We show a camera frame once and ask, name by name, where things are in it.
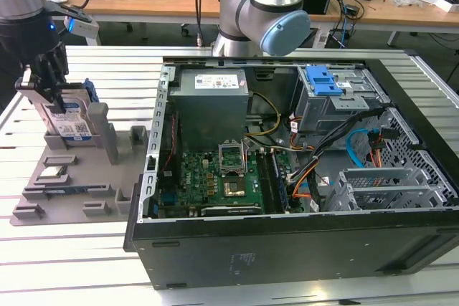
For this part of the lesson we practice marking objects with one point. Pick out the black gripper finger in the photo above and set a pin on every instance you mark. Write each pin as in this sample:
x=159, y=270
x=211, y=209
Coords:
x=28, y=78
x=54, y=69

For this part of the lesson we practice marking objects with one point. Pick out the hard disk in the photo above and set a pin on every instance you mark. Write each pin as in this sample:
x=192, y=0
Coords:
x=77, y=119

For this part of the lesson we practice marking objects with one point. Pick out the grey metal disk bay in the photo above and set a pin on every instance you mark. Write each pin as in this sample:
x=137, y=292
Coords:
x=387, y=198
x=380, y=177

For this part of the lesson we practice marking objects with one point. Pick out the silver CPU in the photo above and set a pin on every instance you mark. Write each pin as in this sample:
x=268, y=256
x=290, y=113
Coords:
x=53, y=173

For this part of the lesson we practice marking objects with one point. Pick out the grey parts rack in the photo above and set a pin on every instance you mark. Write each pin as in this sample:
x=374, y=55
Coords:
x=89, y=184

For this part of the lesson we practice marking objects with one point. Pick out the black chair caster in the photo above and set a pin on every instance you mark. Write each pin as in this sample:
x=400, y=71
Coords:
x=185, y=30

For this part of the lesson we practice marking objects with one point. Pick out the grey power supply unit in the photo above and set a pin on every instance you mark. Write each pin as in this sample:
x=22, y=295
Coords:
x=208, y=112

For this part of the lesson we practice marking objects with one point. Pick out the green motherboard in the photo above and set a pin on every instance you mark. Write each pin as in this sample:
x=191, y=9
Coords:
x=201, y=184

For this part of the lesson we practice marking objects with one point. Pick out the CPU socket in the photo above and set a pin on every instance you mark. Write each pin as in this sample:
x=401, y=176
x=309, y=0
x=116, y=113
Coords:
x=234, y=189

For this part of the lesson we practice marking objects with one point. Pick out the black graphics card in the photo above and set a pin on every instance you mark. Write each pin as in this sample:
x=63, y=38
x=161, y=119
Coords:
x=229, y=210

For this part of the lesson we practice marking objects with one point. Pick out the black RAM slot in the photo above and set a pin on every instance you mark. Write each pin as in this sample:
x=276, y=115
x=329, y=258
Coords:
x=265, y=180

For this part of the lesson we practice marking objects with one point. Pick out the blue plastic drive latch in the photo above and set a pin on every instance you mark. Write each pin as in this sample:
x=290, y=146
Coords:
x=322, y=82

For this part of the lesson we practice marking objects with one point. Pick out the grey metal drive cage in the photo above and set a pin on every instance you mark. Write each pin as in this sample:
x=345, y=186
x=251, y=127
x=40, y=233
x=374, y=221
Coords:
x=322, y=112

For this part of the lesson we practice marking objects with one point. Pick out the black open PC case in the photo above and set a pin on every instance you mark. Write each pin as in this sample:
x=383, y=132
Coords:
x=287, y=256

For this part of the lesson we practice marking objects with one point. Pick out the small white box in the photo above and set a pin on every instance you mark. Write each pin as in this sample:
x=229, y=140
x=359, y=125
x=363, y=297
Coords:
x=446, y=4

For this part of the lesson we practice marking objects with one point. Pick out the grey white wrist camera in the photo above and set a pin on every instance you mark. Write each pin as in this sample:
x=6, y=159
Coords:
x=84, y=28

